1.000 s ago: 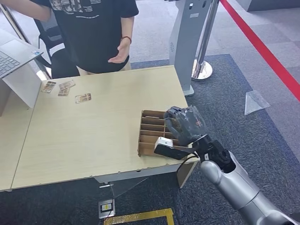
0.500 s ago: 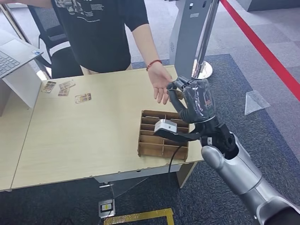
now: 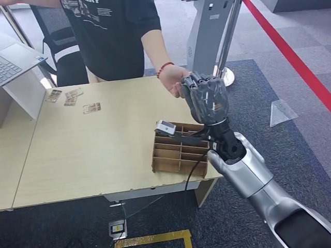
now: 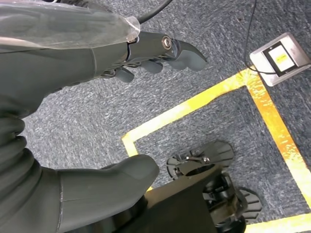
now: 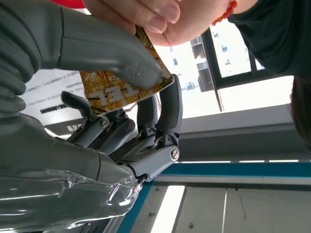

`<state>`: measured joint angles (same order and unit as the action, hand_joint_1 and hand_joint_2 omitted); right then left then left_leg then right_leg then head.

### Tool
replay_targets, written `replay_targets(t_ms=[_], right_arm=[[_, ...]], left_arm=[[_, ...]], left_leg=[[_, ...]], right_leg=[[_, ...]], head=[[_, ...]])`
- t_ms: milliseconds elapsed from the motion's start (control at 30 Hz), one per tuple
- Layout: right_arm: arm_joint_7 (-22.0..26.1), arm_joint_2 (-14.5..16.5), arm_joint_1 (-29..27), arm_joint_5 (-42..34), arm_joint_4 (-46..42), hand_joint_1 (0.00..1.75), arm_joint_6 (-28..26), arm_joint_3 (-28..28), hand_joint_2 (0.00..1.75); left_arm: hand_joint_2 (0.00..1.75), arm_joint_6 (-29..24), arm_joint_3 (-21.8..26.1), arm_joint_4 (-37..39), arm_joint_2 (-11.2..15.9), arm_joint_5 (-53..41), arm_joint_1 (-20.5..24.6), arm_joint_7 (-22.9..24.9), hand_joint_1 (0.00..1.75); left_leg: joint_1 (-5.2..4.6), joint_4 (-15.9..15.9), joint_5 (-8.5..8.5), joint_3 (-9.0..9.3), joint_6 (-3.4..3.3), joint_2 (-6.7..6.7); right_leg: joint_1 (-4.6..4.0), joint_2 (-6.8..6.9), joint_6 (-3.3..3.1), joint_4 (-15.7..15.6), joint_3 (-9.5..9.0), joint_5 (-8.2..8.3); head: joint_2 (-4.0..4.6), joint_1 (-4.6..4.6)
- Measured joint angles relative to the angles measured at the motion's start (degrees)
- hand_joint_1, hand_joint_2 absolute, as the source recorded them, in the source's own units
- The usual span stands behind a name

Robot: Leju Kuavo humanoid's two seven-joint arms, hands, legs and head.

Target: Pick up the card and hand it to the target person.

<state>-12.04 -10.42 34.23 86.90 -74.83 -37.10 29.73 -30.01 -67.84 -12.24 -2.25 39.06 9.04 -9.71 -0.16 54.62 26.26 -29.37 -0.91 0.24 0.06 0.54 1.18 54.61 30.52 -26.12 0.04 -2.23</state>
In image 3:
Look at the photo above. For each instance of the black mesh office chair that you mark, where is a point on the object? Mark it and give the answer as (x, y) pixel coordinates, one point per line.
(67, 65)

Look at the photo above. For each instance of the person's right forearm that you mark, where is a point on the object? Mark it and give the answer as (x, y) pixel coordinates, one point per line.
(31, 2)

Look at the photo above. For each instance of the white laptop stand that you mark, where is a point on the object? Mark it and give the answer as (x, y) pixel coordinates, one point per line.
(26, 94)

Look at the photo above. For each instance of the chrome stanchion post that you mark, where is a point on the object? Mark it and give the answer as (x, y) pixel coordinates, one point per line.
(228, 41)

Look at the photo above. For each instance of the brown wooden card holder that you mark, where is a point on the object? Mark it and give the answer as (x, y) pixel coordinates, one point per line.
(175, 155)

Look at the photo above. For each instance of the black slanted bar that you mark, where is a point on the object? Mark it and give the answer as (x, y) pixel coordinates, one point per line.
(15, 24)

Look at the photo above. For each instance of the person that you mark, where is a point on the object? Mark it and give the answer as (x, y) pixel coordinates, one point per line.
(111, 37)

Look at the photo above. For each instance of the grey desk frame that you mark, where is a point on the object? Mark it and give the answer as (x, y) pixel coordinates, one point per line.
(155, 191)

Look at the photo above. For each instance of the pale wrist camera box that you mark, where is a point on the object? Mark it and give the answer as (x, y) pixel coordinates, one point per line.
(165, 128)

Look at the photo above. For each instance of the grey kiosk stand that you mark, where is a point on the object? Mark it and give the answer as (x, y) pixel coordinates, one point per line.
(206, 37)

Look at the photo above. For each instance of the red barrier belt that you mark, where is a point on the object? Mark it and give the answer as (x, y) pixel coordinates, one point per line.
(289, 53)

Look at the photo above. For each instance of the person's left hand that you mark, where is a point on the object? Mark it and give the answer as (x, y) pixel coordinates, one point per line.
(173, 78)

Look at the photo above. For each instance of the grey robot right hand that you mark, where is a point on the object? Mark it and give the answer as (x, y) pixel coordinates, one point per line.
(206, 99)

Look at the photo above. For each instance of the clear plastic bag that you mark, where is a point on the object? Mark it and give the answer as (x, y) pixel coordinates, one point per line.
(280, 113)

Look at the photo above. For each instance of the person's left forearm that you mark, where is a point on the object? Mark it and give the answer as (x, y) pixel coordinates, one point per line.
(155, 48)

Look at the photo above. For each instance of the silver laptop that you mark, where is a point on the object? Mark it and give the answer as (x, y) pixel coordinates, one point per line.
(18, 60)

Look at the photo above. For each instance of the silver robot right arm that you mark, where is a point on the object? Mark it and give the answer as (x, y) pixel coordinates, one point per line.
(258, 181)

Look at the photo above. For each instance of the grey platform base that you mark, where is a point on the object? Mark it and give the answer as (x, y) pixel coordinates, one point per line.
(297, 5)

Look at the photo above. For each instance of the grey floor socket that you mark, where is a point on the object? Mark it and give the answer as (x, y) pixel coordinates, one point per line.
(118, 230)

